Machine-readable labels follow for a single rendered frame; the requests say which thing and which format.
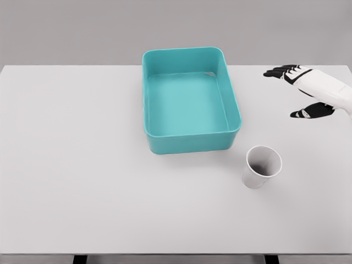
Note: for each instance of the teal plastic basket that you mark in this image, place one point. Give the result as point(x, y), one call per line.
point(189, 101)

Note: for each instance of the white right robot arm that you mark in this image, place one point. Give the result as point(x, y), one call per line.
point(347, 99)

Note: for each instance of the white paper cup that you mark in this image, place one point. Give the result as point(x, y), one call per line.
point(261, 167)

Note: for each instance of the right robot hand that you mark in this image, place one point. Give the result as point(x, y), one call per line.
point(316, 83)

